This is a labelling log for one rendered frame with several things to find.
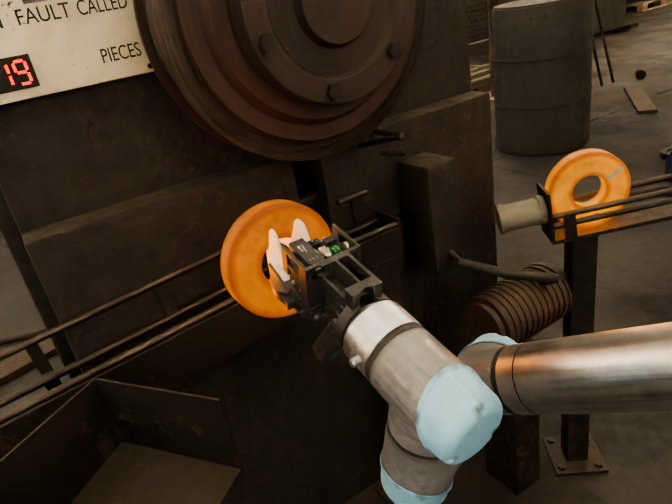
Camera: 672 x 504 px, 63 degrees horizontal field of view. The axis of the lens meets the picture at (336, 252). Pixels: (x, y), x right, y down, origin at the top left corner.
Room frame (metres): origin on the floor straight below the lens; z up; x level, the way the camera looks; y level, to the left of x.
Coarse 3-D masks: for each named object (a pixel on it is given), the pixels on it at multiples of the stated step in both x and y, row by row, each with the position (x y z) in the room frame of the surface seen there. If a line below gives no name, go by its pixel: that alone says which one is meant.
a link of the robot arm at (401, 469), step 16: (384, 448) 0.41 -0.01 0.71; (400, 448) 0.38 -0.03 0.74; (384, 464) 0.40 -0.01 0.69; (400, 464) 0.38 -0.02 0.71; (416, 464) 0.37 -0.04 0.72; (432, 464) 0.37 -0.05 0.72; (448, 464) 0.37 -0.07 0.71; (384, 480) 0.41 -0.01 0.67; (400, 480) 0.38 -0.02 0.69; (416, 480) 0.37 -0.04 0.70; (432, 480) 0.37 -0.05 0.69; (448, 480) 0.38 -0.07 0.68; (400, 496) 0.39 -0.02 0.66; (416, 496) 0.38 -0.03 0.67; (432, 496) 0.38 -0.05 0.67
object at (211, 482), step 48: (96, 384) 0.61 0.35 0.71; (48, 432) 0.53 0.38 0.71; (96, 432) 0.58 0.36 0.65; (144, 432) 0.58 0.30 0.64; (192, 432) 0.54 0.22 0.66; (0, 480) 0.47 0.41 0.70; (48, 480) 0.51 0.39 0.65; (96, 480) 0.55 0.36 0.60; (144, 480) 0.53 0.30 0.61; (192, 480) 0.51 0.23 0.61
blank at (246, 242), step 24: (240, 216) 0.64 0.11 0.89; (264, 216) 0.63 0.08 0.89; (288, 216) 0.64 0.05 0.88; (312, 216) 0.66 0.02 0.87; (240, 240) 0.61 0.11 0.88; (264, 240) 0.62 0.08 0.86; (240, 264) 0.60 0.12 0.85; (240, 288) 0.60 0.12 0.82; (264, 288) 0.61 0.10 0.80; (264, 312) 0.61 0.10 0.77; (288, 312) 0.62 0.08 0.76
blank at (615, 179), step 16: (560, 160) 0.98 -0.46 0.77; (576, 160) 0.95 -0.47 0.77; (592, 160) 0.95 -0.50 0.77; (608, 160) 0.95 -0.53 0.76; (560, 176) 0.96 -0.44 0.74; (576, 176) 0.95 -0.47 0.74; (608, 176) 0.95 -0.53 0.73; (624, 176) 0.94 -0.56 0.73; (560, 192) 0.96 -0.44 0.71; (608, 192) 0.95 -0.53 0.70; (624, 192) 0.94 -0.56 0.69; (560, 208) 0.96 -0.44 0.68; (576, 208) 0.95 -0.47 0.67; (608, 208) 0.95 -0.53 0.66; (592, 224) 0.95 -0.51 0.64
